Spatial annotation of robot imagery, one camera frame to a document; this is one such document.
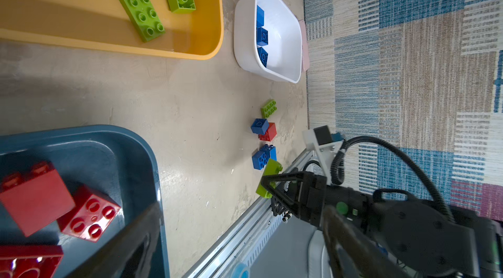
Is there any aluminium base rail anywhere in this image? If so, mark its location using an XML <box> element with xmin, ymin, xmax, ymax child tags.
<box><xmin>182</xmin><ymin>148</ymin><xmax>327</xmax><ymax>278</ymax></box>

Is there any red square lego brick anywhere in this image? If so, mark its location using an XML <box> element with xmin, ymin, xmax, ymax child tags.
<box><xmin>1</xmin><ymin>161</ymin><xmax>75</xmax><ymax>237</ymax></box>

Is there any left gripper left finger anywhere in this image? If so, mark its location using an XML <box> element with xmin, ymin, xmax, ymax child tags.
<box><xmin>68</xmin><ymin>203</ymin><xmax>164</xmax><ymax>277</ymax></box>

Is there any green long lego brick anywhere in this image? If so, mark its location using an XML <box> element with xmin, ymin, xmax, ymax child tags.
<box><xmin>119</xmin><ymin>0</ymin><xmax>166</xmax><ymax>42</ymax></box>

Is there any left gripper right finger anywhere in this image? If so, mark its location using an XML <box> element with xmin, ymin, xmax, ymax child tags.
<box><xmin>322</xmin><ymin>206</ymin><xmax>408</xmax><ymax>277</ymax></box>

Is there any yellow plastic bin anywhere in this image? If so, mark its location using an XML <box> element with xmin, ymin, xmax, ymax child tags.
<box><xmin>1</xmin><ymin>0</ymin><xmax>224</xmax><ymax>60</ymax></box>

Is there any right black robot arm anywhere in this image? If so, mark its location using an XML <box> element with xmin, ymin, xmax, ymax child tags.
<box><xmin>261</xmin><ymin>136</ymin><xmax>502</xmax><ymax>277</ymax></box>

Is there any white plastic bin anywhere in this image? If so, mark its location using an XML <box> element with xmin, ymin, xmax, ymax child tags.
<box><xmin>233</xmin><ymin>0</ymin><xmax>303</xmax><ymax>84</ymax></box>

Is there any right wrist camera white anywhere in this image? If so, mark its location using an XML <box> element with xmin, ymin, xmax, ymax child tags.
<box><xmin>303</xmin><ymin>126</ymin><xmax>345</xmax><ymax>185</ymax></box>

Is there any dark teal plastic bin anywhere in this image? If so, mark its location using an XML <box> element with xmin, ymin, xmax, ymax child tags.
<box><xmin>1</xmin><ymin>126</ymin><xmax>162</xmax><ymax>277</ymax></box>

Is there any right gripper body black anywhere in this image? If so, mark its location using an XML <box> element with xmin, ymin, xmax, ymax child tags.
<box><xmin>292</xmin><ymin>171</ymin><xmax>327</xmax><ymax>223</ymax></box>

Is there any red long brick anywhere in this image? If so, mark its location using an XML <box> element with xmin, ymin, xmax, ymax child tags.
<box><xmin>1</xmin><ymin>245</ymin><xmax>64</xmax><ymax>278</ymax></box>

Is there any blue tall brick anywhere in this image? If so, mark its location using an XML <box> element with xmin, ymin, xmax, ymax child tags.
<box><xmin>260</xmin><ymin>144</ymin><xmax>277</xmax><ymax>161</ymax></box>

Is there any small blue lego brick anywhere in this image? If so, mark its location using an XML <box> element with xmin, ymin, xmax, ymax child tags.
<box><xmin>250</xmin><ymin>118</ymin><xmax>269</xmax><ymax>135</ymax></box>

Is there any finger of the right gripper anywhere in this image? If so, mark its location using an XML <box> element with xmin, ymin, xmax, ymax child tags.
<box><xmin>271</xmin><ymin>198</ymin><xmax>292</xmax><ymax>222</ymax></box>
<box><xmin>261</xmin><ymin>172</ymin><xmax>304</xmax><ymax>205</ymax></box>

